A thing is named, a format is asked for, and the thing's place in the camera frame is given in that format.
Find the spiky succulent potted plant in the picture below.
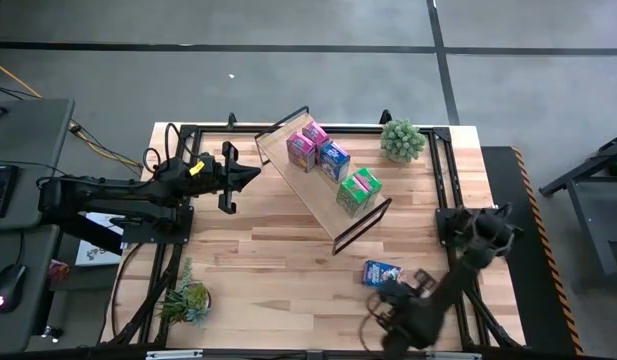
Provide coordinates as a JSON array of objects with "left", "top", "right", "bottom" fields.
[{"left": 157, "top": 257, "right": 213, "bottom": 329}]

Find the grey desk with mouse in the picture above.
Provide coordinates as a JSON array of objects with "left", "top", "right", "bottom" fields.
[{"left": 0, "top": 224, "right": 62, "bottom": 354}]

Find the black computer mouse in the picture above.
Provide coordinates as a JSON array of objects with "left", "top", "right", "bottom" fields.
[{"left": 0, "top": 263, "right": 28, "bottom": 314}]

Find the silver metal bracket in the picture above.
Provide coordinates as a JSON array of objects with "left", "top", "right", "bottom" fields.
[
  {"left": 426, "top": 351, "right": 483, "bottom": 360},
  {"left": 146, "top": 349, "right": 204, "bottom": 360}
]

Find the black metal stand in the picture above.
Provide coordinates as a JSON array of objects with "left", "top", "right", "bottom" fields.
[{"left": 537, "top": 130, "right": 617, "bottom": 291}]

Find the black backlit keyboard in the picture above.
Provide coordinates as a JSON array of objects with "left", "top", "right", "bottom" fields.
[{"left": 0, "top": 164, "right": 19, "bottom": 219}]

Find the round pale green potted plant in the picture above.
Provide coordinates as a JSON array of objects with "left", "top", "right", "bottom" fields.
[{"left": 379, "top": 117, "right": 427, "bottom": 164}]

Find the small pink packet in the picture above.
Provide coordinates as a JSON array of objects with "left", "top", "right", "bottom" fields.
[{"left": 47, "top": 259, "right": 72, "bottom": 281}]

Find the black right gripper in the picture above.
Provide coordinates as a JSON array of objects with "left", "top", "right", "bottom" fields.
[{"left": 375, "top": 269, "right": 438, "bottom": 334}]

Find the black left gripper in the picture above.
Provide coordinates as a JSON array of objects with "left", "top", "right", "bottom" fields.
[{"left": 187, "top": 142, "right": 263, "bottom": 215}]

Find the black mat with hazard stripes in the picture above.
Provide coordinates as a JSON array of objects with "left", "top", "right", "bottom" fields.
[{"left": 480, "top": 145, "right": 584, "bottom": 356}]

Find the pink cereal box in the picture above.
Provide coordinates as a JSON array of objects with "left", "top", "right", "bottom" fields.
[
  {"left": 301, "top": 120, "right": 332, "bottom": 149},
  {"left": 285, "top": 131, "right": 318, "bottom": 174}
]

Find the green Apple Jacks cereal box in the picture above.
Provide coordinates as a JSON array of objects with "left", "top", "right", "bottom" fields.
[
  {"left": 336, "top": 174, "right": 372, "bottom": 219},
  {"left": 352, "top": 166, "right": 384, "bottom": 209}
]

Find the black metal table frame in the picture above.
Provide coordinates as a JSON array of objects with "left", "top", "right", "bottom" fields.
[{"left": 107, "top": 110, "right": 527, "bottom": 351}]

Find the grey desk with keyboard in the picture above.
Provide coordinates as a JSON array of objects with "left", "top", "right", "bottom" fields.
[{"left": 0, "top": 98, "right": 75, "bottom": 231}]

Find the yellow cable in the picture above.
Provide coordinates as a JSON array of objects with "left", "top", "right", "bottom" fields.
[{"left": 0, "top": 56, "right": 143, "bottom": 169}]

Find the blue Frosted Flakes cereal box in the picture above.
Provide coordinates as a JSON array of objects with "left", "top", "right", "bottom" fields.
[
  {"left": 362, "top": 259, "right": 405, "bottom": 290},
  {"left": 317, "top": 140, "right": 352, "bottom": 184}
]

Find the white cardboard box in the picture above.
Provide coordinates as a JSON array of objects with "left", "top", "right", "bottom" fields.
[{"left": 75, "top": 212, "right": 127, "bottom": 267}]

